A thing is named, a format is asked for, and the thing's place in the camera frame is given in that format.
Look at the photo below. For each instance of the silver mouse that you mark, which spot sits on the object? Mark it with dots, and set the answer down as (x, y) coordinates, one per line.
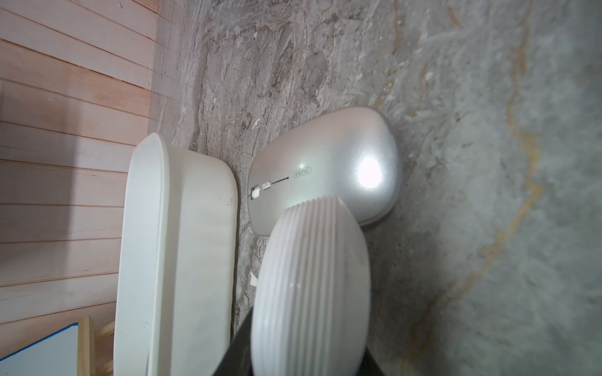
(350, 153)

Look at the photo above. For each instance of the white ribbed mouse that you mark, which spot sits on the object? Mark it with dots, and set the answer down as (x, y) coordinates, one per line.
(313, 298)

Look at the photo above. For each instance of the white plastic storage box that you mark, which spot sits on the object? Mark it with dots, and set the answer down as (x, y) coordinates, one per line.
(177, 262)

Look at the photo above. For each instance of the wooden easel stand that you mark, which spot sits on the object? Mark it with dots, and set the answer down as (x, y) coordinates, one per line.
(86, 352)

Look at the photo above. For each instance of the blue framed whiteboard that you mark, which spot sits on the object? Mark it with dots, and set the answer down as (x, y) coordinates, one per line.
(56, 354)

